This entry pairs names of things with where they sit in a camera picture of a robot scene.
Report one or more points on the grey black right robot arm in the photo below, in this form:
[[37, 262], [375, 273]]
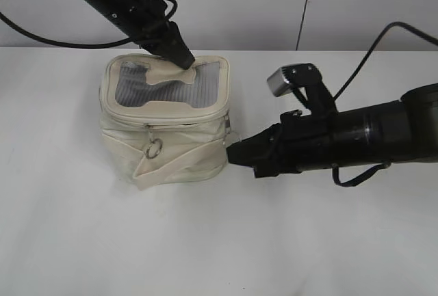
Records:
[[401, 131]]

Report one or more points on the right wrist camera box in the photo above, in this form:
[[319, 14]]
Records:
[[305, 82]]

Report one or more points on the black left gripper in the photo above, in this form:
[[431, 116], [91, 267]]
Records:
[[149, 22]]

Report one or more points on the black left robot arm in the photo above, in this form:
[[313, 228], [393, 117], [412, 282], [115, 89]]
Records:
[[148, 22]]

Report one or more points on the cream canvas zipper bag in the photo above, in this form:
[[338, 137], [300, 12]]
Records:
[[163, 124]]

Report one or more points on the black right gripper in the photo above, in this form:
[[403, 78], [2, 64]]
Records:
[[293, 146]]

